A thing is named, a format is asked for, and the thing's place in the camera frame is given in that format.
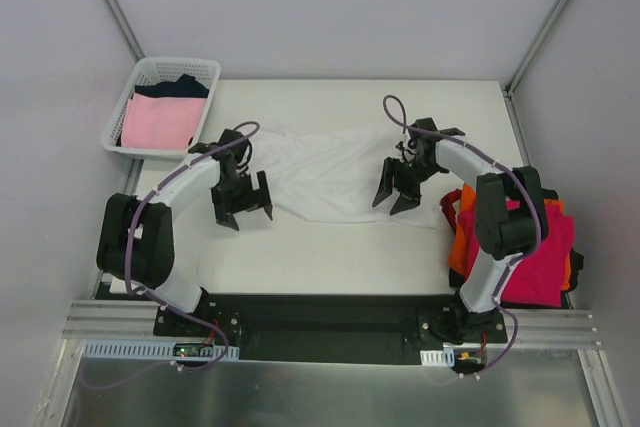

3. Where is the magenta t shirt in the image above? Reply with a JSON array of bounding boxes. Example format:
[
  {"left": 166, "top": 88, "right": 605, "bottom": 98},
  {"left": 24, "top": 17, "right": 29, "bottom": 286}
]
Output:
[{"left": 455, "top": 199, "right": 576, "bottom": 309}]

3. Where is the aluminium rail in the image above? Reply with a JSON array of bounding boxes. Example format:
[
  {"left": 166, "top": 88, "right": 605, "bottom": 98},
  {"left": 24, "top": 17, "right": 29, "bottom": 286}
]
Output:
[{"left": 62, "top": 300, "right": 602, "bottom": 350}]

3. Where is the aluminium frame post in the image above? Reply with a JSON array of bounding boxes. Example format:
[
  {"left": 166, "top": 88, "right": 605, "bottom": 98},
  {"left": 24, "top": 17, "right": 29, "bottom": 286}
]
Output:
[
  {"left": 101, "top": 0, "right": 146, "bottom": 64},
  {"left": 503, "top": 0, "right": 572, "bottom": 98}
]

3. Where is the left aluminium frame post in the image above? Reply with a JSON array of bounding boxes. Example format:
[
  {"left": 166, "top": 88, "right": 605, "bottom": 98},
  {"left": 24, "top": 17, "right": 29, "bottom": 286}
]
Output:
[{"left": 101, "top": 0, "right": 146, "bottom": 64}]

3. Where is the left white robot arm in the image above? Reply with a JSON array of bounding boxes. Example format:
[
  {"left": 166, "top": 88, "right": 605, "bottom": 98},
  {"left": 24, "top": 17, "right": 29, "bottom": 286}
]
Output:
[{"left": 96, "top": 121, "right": 273, "bottom": 336}]

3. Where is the left white cable duct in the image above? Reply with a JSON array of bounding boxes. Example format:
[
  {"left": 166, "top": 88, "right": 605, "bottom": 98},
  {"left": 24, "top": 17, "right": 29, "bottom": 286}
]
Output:
[{"left": 83, "top": 340, "right": 240, "bottom": 362}]

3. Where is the right aluminium frame post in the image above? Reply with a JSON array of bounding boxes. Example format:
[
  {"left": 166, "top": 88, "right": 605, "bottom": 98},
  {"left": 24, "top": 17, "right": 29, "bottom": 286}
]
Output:
[{"left": 503, "top": 0, "right": 572, "bottom": 98}]

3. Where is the right white cable duct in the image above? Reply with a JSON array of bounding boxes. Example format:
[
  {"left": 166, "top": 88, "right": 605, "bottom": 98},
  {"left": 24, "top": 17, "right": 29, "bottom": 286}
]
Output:
[{"left": 420, "top": 348, "right": 455, "bottom": 368}]

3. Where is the white t shirt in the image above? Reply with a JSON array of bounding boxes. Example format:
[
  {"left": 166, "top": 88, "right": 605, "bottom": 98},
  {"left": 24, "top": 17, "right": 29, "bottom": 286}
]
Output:
[{"left": 250, "top": 126, "right": 440, "bottom": 229}]

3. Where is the white cable duct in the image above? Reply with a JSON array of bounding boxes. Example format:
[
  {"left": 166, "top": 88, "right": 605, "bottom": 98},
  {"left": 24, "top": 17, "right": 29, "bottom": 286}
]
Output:
[
  {"left": 83, "top": 340, "right": 240, "bottom": 362},
  {"left": 420, "top": 348, "right": 455, "bottom": 368}
]

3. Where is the red t shirt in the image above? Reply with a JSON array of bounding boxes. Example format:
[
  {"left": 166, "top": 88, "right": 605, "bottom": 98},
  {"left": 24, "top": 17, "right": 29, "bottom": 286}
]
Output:
[{"left": 440, "top": 189, "right": 462, "bottom": 233}]

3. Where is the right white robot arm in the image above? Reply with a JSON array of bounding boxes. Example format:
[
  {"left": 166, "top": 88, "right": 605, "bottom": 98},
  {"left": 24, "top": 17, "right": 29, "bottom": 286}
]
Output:
[{"left": 372, "top": 118, "right": 548, "bottom": 344}]

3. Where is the navy t shirt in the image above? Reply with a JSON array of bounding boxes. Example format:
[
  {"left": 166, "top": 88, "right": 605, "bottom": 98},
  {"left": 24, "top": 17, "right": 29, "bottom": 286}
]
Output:
[{"left": 134, "top": 74, "right": 210, "bottom": 99}]

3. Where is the white plastic laundry basket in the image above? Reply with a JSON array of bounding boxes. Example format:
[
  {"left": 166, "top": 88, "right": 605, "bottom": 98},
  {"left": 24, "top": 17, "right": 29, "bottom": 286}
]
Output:
[{"left": 101, "top": 57, "right": 221, "bottom": 159}]

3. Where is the pink t shirt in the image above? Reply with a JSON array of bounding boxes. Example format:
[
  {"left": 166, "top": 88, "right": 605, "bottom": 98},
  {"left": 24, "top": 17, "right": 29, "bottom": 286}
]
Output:
[{"left": 120, "top": 94, "right": 206, "bottom": 150}]

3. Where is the black t shirt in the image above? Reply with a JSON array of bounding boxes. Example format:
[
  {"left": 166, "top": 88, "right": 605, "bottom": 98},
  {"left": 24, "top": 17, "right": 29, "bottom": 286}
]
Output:
[{"left": 447, "top": 185, "right": 585, "bottom": 298}]

